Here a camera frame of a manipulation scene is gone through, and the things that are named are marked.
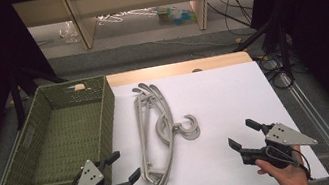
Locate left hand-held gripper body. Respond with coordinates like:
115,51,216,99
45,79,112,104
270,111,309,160
59,153,132,185

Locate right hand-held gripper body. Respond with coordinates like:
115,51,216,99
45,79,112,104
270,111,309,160
236,116,322,176

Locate green woven basket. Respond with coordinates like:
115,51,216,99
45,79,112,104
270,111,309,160
0,73,130,185

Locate person's right hand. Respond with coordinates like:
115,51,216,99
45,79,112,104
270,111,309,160
253,143,311,185

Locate white table sheet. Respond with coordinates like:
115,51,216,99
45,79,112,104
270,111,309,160
23,51,329,185

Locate black metal stand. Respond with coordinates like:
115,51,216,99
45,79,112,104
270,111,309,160
5,54,74,131
227,13,297,88

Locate clear plastic bag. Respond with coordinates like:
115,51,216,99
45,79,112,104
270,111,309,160
57,19,82,46

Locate colourful plastic toys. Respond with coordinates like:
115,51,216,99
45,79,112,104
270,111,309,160
154,1,197,30

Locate right hand-held gripper cable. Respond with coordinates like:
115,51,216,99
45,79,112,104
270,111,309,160
264,139,315,185

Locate black coiled floor cables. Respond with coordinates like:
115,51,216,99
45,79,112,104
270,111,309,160
255,50,299,94

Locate thin light floor cable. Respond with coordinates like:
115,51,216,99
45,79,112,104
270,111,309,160
149,27,240,59

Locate white wire hangers pile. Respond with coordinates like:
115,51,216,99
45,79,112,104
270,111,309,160
95,5,160,28

